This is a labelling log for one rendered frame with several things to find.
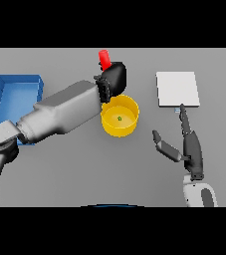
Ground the pale square measuring scale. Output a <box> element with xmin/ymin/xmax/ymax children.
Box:
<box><xmin>155</xmin><ymin>71</ymin><xmax>201</xmax><ymax>114</ymax></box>

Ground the blue tray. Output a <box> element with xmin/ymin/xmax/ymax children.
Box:
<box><xmin>0</xmin><ymin>74</ymin><xmax>45</xmax><ymax>146</ymax></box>

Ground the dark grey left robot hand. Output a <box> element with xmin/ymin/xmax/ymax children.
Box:
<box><xmin>94</xmin><ymin>61</ymin><xmax>127</xmax><ymax>104</ymax></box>

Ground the red beaker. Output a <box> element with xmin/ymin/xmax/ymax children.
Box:
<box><xmin>98</xmin><ymin>49</ymin><xmax>113</xmax><ymax>72</ymax></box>

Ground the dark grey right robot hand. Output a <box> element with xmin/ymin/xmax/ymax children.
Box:
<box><xmin>151</xmin><ymin>104</ymin><xmax>205</xmax><ymax>182</ymax></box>

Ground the yellow bowl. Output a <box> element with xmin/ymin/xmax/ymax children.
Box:
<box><xmin>100</xmin><ymin>94</ymin><xmax>140</xmax><ymax>138</ymax></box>

